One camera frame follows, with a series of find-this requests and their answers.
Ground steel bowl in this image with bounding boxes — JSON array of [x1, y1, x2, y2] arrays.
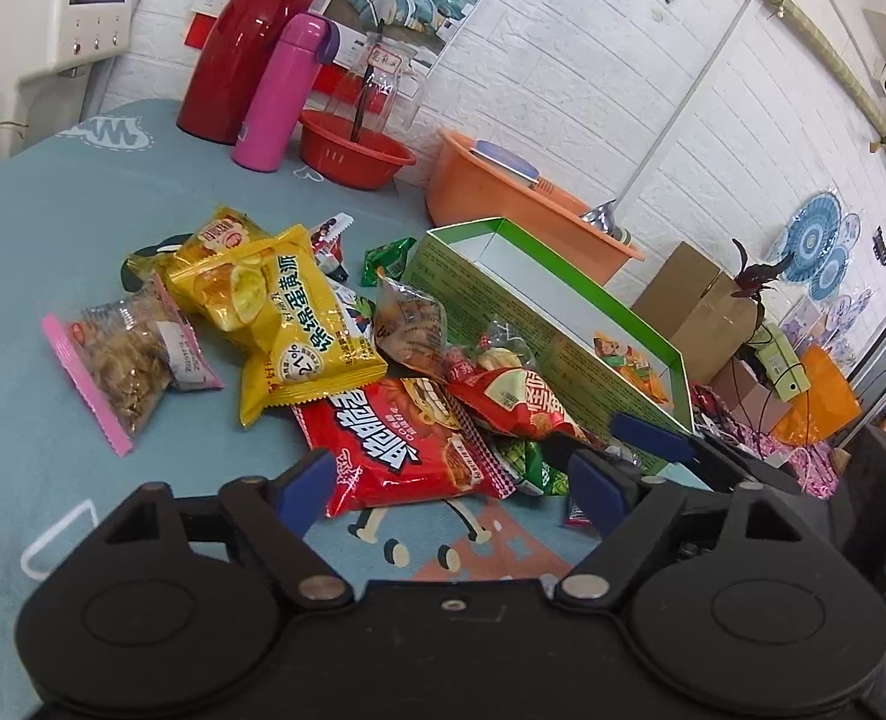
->
[[581, 199, 640, 242]]

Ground red thermos jug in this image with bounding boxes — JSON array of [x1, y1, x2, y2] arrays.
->
[[176, 0, 340, 147]]

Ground clear brown snack packet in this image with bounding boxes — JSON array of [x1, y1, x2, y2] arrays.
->
[[373, 274, 453, 380]]

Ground glass pitcher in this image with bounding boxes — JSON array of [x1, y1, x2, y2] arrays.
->
[[323, 34, 427, 145]]

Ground clear pink-edged nut packet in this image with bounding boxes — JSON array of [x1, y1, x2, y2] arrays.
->
[[41, 274, 226, 458]]

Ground red plastic basin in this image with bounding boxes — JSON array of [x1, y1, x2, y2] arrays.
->
[[298, 109, 418, 191]]

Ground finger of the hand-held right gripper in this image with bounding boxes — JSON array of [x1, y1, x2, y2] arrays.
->
[[543, 437, 661, 485], [609, 412, 723, 467]]

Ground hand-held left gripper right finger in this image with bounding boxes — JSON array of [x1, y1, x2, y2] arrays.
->
[[551, 450, 805, 607]]

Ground large red snack packet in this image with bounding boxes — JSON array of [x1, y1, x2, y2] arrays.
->
[[293, 377, 520, 518]]

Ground blue printed tablecloth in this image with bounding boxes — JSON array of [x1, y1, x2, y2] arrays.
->
[[0, 97, 714, 720]]

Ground blue round wall decoration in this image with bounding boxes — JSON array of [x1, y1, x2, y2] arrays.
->
[[776, 191, 864, 302]]

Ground blue lidded container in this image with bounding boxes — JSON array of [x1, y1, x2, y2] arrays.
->
[[473, 141, 543, 190]]

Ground red white cartoon packet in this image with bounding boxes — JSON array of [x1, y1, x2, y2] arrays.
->
[[308, 211, 356, 272]]

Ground blue white snack packet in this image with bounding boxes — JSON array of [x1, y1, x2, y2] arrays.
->
[[330, 285, 378, 347]]

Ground pink thermos bottle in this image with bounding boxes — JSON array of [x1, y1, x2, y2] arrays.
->
[[231, 13, 341, 172]]

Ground orange plastic basin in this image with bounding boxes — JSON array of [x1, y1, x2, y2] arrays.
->
[[424, 129, 646, 287]]

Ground green pea snack packet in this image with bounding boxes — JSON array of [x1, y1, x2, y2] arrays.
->
[[488, 435, 573, 498]]

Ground bamboo pole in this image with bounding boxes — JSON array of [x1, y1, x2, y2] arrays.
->
[[693, 0, 886, 137]]

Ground large yellow snack packet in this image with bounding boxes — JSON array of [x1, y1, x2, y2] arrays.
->
[[164, 225, 390, 430]]

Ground orange plastic bag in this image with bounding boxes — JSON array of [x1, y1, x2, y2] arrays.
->
[[773, 345, 862, 448]]

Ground dark purple plant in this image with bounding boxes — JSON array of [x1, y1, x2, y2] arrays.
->
[[731, 238, 798, 332]]

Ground orange snack packet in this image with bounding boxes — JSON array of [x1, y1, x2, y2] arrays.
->
[[593, 330, 673, 407]]

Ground green cardboard box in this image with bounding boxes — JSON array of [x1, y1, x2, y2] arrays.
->
[[401, 217, 693, 437]]

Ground white wall pipe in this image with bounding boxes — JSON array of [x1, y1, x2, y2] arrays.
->
[[621, 0, 760, 197]]

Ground red cream-label snack packet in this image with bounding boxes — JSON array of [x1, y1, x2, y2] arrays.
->
[[446, 364, 588, 442]]

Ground white screen appliance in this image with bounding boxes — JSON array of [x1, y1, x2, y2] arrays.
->
[[0, 0, 168, 95]]

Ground small light green box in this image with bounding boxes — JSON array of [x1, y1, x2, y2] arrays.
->
[[750, 326, 813, 400]]

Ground brown cardboard box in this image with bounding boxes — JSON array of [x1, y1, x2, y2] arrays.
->
[[632, 241, 763, 385]]

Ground small green candy packet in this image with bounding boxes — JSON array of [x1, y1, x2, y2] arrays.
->
[[360, 236, 420, 288]]

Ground clear mixed candy packet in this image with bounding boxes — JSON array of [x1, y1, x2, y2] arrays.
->
[[450, 319, 543, 377]]

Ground small yellow chip packet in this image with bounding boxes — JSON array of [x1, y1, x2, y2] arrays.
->
[[124, 204, 273, 295]]

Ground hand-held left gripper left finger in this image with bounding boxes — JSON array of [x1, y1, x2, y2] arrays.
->
[[98, 450, 355, 610]]

